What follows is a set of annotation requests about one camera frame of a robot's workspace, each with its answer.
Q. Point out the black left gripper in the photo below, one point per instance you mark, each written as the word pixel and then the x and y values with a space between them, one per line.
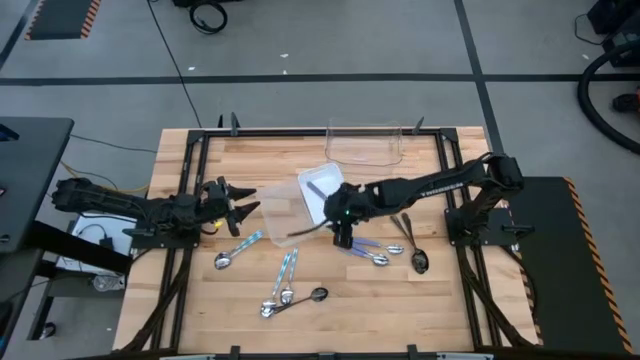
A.
pixel 217 200

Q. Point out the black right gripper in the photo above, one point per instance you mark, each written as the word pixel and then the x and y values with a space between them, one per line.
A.
pixel 355 202

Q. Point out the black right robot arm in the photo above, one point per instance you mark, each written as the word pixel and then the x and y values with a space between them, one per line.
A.
pixel 425 190

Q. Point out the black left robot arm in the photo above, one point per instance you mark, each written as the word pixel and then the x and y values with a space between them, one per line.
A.
pixel 100 197

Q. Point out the white plastic bin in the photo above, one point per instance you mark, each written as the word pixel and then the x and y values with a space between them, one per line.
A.
pixel 325 177

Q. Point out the frosted clear plastic bin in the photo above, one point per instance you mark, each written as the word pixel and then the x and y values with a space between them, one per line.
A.
pixel 280 210

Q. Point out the purple pen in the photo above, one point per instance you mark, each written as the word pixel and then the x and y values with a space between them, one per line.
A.
pixel 380 259

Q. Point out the black table clamp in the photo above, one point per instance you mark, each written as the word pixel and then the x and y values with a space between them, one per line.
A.
pixel 234 124
pixel 419 126

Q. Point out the white paper box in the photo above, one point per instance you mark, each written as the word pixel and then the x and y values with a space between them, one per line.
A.
pixel 115 225

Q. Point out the clear plastic bottle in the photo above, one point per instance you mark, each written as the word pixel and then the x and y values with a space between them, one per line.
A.
pixel 107 282

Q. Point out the black desk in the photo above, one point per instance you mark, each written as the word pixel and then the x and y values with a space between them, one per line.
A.
pixel 30 175

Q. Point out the black platform with hazard edge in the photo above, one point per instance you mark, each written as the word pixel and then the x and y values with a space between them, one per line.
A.
pixel 560 275

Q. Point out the black mat with orange stripes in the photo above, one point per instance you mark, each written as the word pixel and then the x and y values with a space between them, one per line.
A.
pixel 60 17

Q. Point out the orange and black tool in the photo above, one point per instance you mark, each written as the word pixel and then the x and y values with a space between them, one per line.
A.
pixel 625 102

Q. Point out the black equipment case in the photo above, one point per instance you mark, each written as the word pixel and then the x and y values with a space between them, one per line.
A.
pixel 620 30

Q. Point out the black aluminium table frame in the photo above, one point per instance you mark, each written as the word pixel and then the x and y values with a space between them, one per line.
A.
pixel 320 132

